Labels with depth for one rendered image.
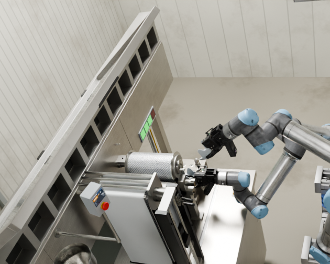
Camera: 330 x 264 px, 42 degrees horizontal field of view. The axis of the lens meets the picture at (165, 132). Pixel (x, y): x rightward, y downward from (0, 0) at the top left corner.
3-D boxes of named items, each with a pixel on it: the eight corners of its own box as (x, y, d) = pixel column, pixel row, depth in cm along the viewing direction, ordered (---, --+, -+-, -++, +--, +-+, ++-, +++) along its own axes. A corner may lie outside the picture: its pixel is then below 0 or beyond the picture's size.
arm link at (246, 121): (256, 128, 170) (242, 111, 170) (238, 140, 177) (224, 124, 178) (264, 119, 175) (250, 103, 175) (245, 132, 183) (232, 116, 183)
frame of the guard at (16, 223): (33, 245, 104) (7, 229, 102) (-24, 289, 142) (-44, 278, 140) (170, 14, 180) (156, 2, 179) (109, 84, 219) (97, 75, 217)
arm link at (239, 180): (249, 191, 212) (246, 180, 207) (227, 190, 217) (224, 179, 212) (251, 179, 218) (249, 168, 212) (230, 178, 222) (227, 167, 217)
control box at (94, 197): (103, 218, 150) (92, 200, 144) (89, 213, 154) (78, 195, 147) (114, 204, 154) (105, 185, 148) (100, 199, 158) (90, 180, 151)
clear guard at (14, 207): (19, 221, 107) (17, 220, 107) (-30, 268, 142) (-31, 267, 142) (153, 14, 178) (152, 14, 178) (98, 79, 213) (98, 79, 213)
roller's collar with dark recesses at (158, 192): (167, 205, 188) (163, 196, 184) (155, 204, 190) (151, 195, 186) (172, 194, 192) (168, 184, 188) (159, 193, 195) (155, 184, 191)
